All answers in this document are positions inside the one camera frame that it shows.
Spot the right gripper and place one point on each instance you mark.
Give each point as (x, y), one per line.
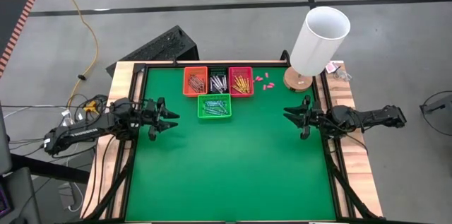
(310, 119)

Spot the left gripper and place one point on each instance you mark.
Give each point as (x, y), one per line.
(152, 119)

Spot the brown crayon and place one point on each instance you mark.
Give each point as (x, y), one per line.
(202, 79)
(199, 81)
(198, 88)
(193, 87)
(196, 82)

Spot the black crayon white wrapper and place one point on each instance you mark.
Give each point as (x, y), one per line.
(220, 83)
(219, 87)
(214, 88)
(226, 81)
(216, 79)
(212, 83)
(219, 80)

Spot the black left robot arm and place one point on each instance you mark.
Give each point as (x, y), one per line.
(88, 130)

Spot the green plastic basket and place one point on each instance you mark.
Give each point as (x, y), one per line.
(201, 98)

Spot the orange plastic basket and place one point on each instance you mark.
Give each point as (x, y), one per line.
(187, 72)

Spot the small pink white card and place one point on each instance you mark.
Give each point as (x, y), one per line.
(332, 66)

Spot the clear plastic bag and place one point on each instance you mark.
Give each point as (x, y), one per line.
(343, 74)

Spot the black plastic basket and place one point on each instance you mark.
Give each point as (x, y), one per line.
(218, 70)

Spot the black perforated crate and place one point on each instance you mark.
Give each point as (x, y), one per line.
(159, 49)

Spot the white shade table lamp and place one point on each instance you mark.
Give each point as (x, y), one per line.
(318, 47)

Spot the red plastic basket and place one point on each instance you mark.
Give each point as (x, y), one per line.
(233, 72)

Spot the black floor beam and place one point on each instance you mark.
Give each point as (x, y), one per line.
(46, 169)

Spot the grey upright panel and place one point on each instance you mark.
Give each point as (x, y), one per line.
(4, 139)

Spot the grey cabinet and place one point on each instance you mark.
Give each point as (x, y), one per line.
(21, 195)

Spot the black mat orange striped edge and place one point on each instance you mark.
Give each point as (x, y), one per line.
(10, 19)

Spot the black metal table frame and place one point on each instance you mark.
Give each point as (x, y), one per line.
(333, 188)

